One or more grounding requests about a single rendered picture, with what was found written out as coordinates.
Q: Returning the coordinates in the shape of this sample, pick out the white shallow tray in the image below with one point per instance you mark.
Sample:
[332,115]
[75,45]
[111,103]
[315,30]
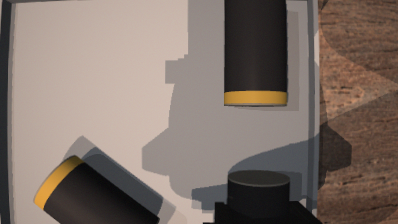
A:
[135,89]

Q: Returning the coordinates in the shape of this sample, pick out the black battery with yellow end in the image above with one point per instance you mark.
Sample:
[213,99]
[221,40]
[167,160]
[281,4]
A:
[255,53]
[258,197]
[75,193]

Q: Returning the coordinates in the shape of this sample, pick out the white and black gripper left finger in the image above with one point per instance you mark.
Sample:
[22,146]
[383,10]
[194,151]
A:
[222,214]

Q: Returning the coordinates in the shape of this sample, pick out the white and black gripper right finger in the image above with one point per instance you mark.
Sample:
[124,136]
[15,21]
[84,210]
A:
[298,214]

